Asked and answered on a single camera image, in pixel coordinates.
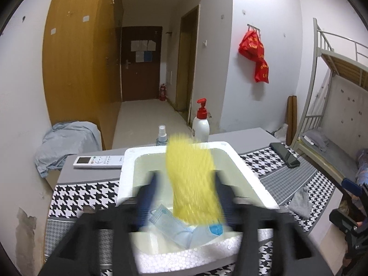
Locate metal bunk bed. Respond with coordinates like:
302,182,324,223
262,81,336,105
293,18,368,196

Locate grey folded bedding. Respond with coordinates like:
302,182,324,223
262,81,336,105
302,129,331,152

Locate yellow mesh dishcloth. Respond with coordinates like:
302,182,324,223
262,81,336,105
164,134,226,226

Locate wooden doorway frame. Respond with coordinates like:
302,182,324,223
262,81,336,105
176,5,200,125

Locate white plastic bag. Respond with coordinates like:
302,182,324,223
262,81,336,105
272,124,288,144

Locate small clear spray bottle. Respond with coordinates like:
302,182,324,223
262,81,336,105
156,125,169,147

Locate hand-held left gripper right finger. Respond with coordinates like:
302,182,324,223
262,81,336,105
214,171,335,276

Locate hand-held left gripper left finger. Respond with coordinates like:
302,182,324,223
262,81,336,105
39,172,158,276

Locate grey sock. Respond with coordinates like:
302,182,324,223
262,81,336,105
288,186,312,219

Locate black smartphone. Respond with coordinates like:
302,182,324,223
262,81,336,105
269,142,301,169

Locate colourful printed blanket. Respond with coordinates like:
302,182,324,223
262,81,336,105
356,149,368,185

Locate blue face mask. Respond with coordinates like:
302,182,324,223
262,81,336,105
147,204,230,249

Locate houndstooth table mat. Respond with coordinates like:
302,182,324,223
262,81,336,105
43,147,337,276

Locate blue-grey crumpled cloth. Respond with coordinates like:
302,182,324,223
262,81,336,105
34,121,101,178

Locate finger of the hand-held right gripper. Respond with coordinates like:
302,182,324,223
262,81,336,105
329,210,360,235
342,178,368,198

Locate white paper notice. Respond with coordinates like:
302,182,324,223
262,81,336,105
131,40,156,52

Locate wooden wardrobe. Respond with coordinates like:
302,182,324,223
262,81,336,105
42,0,124,127

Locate red plastic bags on hook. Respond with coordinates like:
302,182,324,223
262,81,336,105
238,30,270,84

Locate leaning wooden boards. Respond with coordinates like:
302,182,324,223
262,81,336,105
286,96,299,147

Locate dark brown door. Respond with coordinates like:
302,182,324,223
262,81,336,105
121,26,163,102

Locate white foam box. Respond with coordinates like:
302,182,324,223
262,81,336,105
116,141,280,275

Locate white remote control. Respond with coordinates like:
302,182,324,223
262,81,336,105
73,155,125,169

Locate white red pump bottle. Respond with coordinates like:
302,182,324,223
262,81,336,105
191,98,210,143

